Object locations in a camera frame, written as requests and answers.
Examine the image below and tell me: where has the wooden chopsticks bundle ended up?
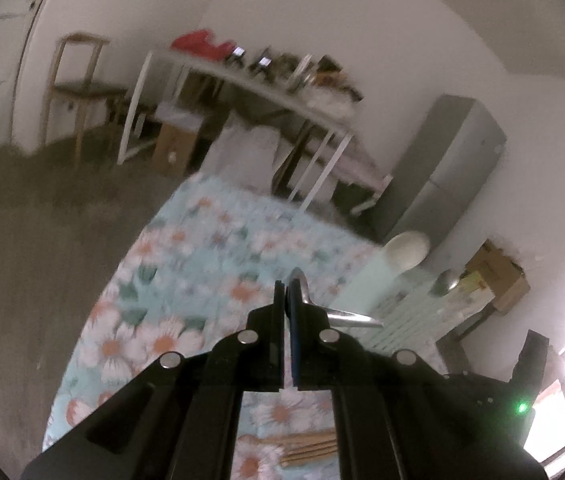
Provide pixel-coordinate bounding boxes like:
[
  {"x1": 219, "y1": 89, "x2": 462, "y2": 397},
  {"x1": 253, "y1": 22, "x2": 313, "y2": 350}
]
[{"x1": 237, "y1": 429, "x2": 337, "y2": 468}]

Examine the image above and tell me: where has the metal spoon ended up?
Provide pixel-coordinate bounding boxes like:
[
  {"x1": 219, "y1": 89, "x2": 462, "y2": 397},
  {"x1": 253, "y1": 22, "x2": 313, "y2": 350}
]
[
  {"x1": 429, "y1": 269, "x2": 460, "y2": 297},
  {"x1": 289, "y1": 266, "x2": 383, "y2": 330}
]

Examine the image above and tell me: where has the floral tablecloth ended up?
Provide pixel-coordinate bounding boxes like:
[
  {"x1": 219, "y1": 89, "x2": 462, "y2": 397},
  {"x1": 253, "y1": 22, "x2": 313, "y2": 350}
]
[{"x1": 42, "y1": 174, "x2": 380, "y2": 455}]

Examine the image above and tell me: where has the metal spoon in holder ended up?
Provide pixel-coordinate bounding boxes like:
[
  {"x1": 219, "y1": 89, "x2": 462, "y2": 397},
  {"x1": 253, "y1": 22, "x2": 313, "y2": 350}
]
[{"x1": 429, "y1": 269, "x2": 460, "y2": 297}]

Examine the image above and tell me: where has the white sack under table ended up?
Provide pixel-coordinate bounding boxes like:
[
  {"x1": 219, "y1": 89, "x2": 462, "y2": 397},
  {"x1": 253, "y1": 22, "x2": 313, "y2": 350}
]
[{"x1": 200, "y1": 112, "x2": 281, "y2": 194}]

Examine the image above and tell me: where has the green plastic utensil holder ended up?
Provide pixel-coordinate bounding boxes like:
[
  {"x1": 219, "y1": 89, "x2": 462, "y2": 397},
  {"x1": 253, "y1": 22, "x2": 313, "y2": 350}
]
[{"x1": 345, "y1": 266, "x2": 494, "y2": 370}]

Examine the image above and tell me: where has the silver refrigerator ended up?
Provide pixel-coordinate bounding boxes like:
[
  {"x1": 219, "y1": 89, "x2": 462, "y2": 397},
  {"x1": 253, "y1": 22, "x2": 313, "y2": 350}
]
[{"x1": 368, "y1": 94, "x2": 507, "y2": 271}]

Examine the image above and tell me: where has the cardboard box under table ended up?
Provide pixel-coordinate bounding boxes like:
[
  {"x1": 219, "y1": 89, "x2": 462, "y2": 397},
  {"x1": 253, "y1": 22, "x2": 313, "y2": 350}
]
[{"x1": 151, "y1": 108, "x2": 205, "y2": 177}]

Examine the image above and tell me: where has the white plastic bag on table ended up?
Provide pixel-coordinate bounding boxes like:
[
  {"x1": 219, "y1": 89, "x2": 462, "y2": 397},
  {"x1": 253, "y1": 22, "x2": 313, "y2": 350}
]
[{"x1": 303, "y1": 87, "x2": 356, "y2": 120}]

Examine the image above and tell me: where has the black device on table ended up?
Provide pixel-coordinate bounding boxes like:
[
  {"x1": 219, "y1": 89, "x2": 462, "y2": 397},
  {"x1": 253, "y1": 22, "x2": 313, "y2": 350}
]
[
  {"x1": 225, "y1": 46, "x2": 246, "y2": 67},
  {"x1": 249, "y1": 49, "x2": 273, "y2": 77}
]

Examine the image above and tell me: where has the cardboard box by wall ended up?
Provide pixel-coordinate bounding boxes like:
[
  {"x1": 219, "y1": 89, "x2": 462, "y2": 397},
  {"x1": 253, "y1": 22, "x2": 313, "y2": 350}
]
[{"x1": 465, "y1": 240, "x2": 531, "y2": 314}]

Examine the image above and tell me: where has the black device left on table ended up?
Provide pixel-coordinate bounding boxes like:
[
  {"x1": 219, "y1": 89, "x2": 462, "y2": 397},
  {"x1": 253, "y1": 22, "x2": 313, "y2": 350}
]
[{"x1": 225, "y1": 46, "x2": 246, "y2": 67}]

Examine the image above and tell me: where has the white metal table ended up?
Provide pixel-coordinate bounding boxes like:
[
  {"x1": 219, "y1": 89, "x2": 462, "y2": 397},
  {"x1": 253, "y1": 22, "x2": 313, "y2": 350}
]
[{"x1": 116, "y1": 48, "x2": 355, "y2": 211}]

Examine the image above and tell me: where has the wooden chair dark seat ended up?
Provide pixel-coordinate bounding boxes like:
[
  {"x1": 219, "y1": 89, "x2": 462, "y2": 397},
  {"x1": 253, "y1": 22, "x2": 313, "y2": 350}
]
[{"x1": 40, "y1": 32, "x2": 127, "y2": 167}]

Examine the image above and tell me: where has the red plastic bag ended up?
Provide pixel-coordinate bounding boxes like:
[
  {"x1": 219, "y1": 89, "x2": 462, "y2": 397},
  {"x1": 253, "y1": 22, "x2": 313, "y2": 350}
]
[{"x1": 170, "y1": 29, "x2": 237, "y2": 62}]

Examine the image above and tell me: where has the black device right on table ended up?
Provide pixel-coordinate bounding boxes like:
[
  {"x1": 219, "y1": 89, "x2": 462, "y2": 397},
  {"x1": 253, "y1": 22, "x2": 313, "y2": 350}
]
[{"x1": 249, "y1": 49, "x2": 273, "y2": 77}]

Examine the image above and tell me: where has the pink covered low bench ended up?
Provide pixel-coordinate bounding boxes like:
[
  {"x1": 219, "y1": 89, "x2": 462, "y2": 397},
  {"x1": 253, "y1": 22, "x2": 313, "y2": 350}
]
[{"x1": 325, "y1": 139, "x2": 392, "y2": 217}]

